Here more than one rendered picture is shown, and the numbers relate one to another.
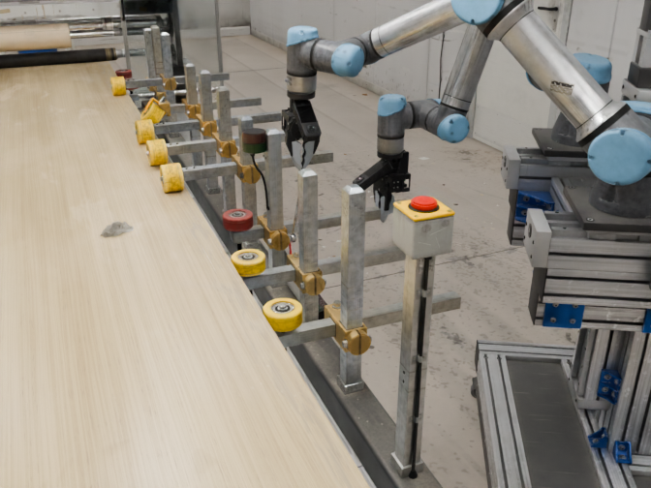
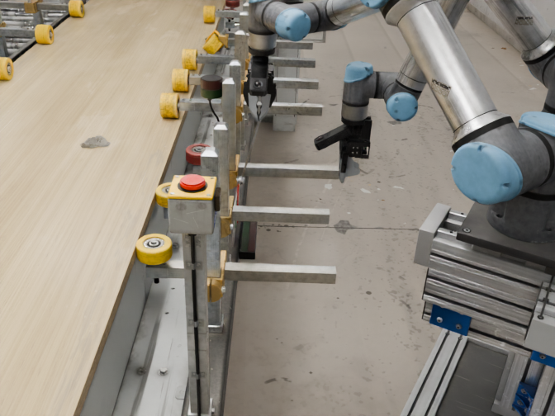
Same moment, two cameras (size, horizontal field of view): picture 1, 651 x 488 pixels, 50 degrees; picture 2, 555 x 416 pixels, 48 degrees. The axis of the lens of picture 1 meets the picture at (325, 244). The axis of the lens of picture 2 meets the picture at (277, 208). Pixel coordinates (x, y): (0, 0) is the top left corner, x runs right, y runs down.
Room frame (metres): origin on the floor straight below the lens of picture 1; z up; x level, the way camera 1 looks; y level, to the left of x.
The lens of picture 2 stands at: (0.22, -0.59, 1.69)
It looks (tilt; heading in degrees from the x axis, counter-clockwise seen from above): 30 degrees down; 21
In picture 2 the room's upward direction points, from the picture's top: 3 degrees clockwise
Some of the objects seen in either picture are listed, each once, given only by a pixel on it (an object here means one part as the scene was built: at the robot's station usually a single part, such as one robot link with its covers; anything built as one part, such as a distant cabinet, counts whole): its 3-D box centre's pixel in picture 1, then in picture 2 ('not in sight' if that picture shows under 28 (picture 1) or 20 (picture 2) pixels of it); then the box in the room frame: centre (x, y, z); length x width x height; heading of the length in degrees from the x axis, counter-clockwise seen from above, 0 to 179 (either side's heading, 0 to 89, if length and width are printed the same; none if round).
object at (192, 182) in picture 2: (423, 205); (192, 184); (0.98, -0.15, 1.22); 0.04 x 0.04 x 0.02
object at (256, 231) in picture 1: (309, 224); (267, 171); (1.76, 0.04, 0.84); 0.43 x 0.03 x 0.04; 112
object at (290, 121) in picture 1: (299, 112); (261, 67); (1.75, 0.07, 1.16); 0.09 x 0.08 x 0.12; 21
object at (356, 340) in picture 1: (346, 328); (213, 275); (1.24, -0.04, 0.84); 0.13 x 0.06 x 0.05; 22
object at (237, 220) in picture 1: (238, 231); (199, 165); (1.69, 0.23, 0.85); 0.08 x 0.08 x 0.11
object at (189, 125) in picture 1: (214, 122); (252, 59); (2.43, 0.40, 0.95); 0.50 x 0.04 x 0.04; 112
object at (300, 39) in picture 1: (303, 50); (263, 9); (1.73, 0.05, 1.32); 0.09 x 0.08 x 0.11; 58
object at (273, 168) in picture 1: (275, 217); (229, 158); (1.69, 0.13, 0.90); 0.03 x 0.03 x 0.48; 22
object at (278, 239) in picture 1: (272, 232); (229, 171); (1.71, 0.14, 0.85); 0.13 x 0.06 x 0.05; 22
